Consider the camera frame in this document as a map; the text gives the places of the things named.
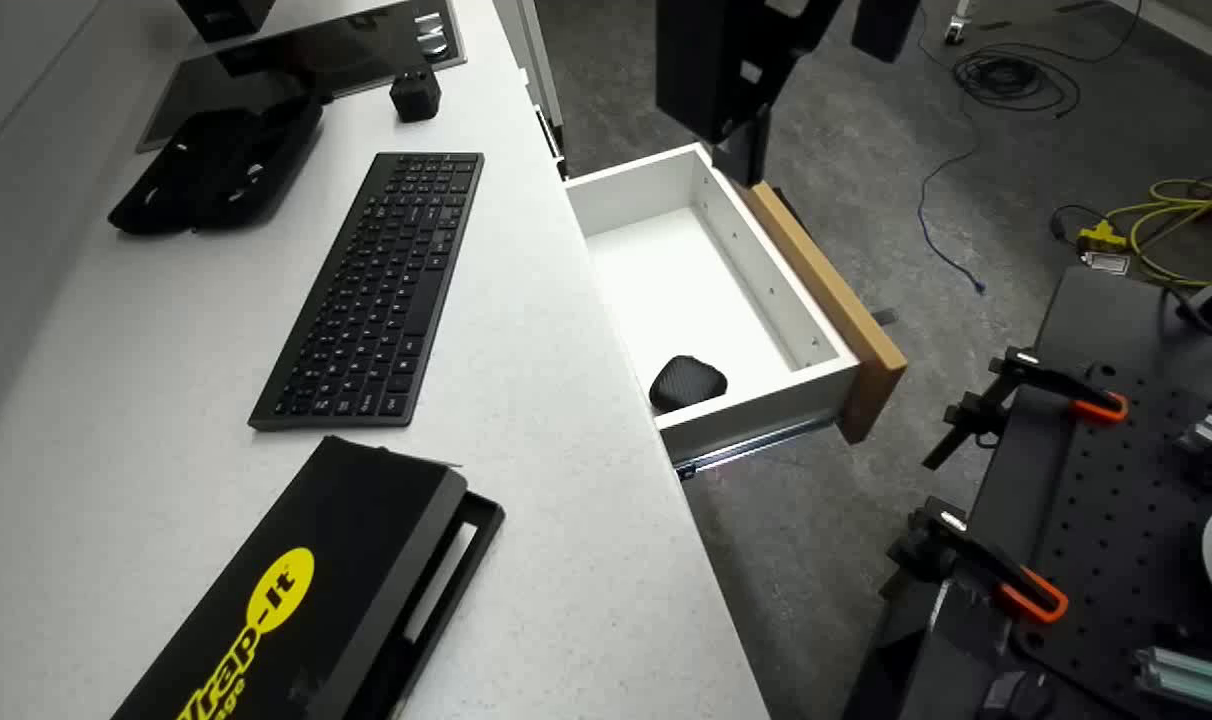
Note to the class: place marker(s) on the small black round gadget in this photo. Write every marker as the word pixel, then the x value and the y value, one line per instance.
pixel 415 94

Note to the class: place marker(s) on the white drawer with wooden front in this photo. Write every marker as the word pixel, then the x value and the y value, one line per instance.
pixel 686 274

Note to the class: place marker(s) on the long aluminium extrusion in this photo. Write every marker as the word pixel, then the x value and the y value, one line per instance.
pixel 1190 678

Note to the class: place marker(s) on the black perforated robot table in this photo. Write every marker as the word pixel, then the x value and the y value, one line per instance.
pixel 1108 522

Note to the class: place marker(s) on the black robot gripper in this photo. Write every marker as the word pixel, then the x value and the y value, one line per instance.
pixel 707 62

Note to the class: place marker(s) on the black computer mouse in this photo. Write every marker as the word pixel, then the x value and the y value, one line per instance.
pixel 686 382

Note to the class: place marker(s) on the black box with yellow logo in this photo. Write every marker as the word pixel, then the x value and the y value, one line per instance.
pixel 297 587

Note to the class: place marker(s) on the glossy black monitor base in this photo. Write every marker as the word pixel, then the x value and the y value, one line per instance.
pixel 297 62

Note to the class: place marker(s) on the black computer keyboard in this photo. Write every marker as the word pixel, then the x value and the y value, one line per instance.
pixel 369 287

